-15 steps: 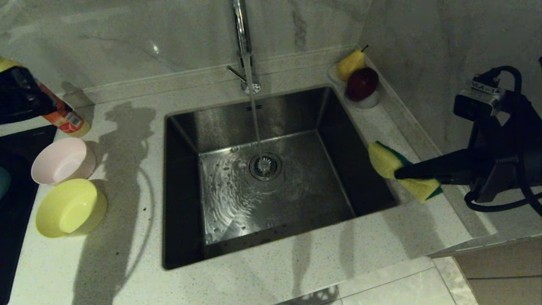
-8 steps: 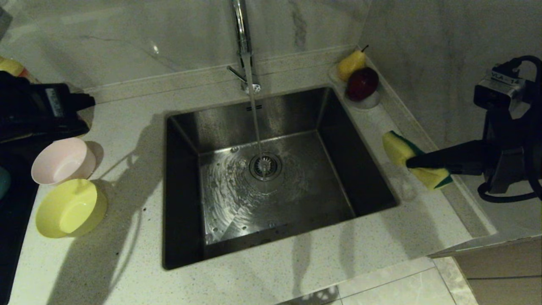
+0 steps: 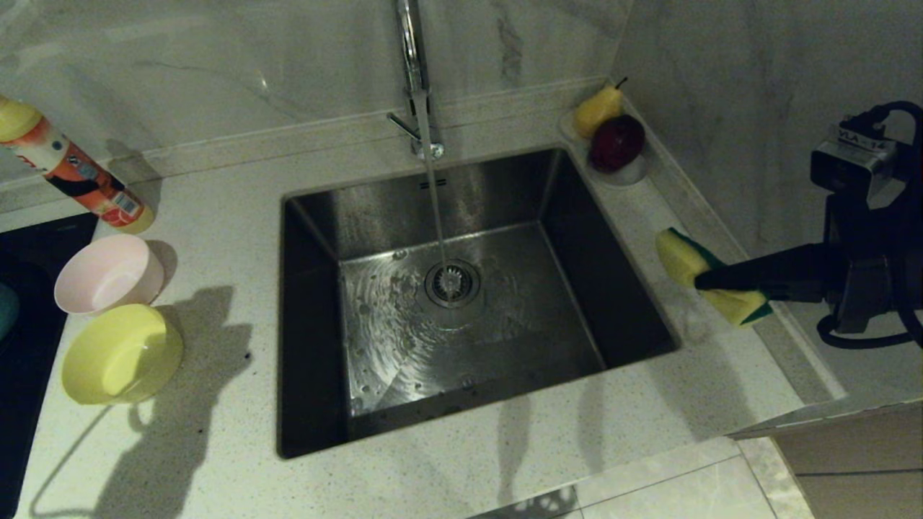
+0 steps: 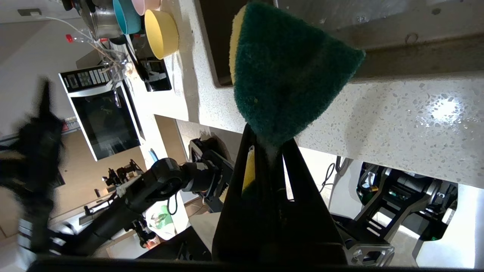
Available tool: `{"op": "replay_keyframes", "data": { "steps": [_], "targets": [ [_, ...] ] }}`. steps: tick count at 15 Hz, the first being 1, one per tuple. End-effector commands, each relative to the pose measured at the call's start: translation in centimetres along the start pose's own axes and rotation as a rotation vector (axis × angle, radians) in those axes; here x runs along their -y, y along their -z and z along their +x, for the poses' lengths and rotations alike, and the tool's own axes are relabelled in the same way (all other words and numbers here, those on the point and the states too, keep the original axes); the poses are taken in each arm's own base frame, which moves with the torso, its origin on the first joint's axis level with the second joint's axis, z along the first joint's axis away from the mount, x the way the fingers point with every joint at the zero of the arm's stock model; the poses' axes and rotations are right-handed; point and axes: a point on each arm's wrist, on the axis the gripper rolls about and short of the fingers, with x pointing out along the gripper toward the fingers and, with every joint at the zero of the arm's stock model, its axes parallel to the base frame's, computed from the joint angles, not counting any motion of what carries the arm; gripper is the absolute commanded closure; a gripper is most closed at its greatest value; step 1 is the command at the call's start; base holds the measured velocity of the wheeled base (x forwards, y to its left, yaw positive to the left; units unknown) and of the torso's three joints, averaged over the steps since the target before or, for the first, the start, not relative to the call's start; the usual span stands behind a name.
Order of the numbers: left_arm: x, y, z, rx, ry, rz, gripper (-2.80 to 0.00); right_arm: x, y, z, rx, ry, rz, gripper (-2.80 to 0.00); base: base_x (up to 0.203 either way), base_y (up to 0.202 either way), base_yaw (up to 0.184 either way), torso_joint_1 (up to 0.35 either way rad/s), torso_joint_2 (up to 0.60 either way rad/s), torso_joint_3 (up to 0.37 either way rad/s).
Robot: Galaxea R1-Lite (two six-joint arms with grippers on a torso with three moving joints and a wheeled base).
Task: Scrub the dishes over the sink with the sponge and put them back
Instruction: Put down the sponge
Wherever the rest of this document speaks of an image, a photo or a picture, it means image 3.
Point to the small white fruit dish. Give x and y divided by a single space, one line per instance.
627 176

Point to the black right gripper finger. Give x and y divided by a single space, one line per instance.
771 274

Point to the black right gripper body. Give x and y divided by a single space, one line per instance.
865 274

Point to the chrome faucet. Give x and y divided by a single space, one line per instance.
412 58

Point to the stainless steel sink basin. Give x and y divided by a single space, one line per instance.
469 339

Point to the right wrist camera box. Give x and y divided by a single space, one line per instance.
851 162

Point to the blue plastic bowl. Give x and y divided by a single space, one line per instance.
6 310

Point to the yellow pear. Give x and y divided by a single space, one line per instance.
597 109

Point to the black induction cooktop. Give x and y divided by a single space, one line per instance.
36 375

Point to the pink plastic bowl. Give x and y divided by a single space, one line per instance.
108 277

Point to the dark red apple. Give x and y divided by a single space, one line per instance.
616 143

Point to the beige cabinet front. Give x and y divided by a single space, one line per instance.
858 468

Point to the yellow plastic bowl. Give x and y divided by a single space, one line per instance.
119 353

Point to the green and yellow sponge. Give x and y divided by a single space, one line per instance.
678 256

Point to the yellow-capped dish soap bottle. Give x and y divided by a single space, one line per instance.
72 169

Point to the round metal sink drain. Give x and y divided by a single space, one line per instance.
452 283

